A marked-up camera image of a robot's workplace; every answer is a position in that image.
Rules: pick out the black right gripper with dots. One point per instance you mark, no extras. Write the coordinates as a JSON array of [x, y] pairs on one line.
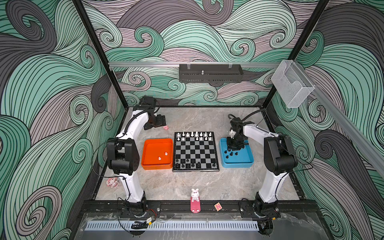
[[229, 146]]

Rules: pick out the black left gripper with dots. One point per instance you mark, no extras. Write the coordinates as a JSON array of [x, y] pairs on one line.
[[160, 122]]

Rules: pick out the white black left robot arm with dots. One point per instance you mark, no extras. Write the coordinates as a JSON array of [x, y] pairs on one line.
[[123, 157]]

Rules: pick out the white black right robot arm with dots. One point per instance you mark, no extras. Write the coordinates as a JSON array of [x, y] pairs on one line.
[[279, 159]]

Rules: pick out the black white chess board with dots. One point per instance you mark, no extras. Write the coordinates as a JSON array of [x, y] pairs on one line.
[[195, 152]]

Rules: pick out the blue plastic tray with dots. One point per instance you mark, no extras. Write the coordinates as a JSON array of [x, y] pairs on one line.
[[235, 159]]

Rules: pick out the orange plastic tray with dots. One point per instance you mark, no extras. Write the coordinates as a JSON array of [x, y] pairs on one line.
[[158, 154]]

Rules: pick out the small orange letter block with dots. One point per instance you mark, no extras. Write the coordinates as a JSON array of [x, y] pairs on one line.
[[218, 206]]

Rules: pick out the white rabbit figurine pink stand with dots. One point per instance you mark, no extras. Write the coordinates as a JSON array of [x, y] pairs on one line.
[[195, 201]]

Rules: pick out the pink white plush toy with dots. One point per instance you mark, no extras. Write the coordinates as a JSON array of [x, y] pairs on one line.
[[112, 182]]

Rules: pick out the black perforated wall shelf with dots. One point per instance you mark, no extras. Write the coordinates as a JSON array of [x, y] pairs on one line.
[[212, 74]]

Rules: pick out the silver aluminium rail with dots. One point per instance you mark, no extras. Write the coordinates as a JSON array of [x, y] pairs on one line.
[[166, 64]]

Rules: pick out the clear acrylic wall holder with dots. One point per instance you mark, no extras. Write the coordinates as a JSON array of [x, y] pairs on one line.
[[292, 82]]

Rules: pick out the white slotted cable duct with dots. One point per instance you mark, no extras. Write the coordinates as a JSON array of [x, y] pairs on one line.
[[175, 226]]

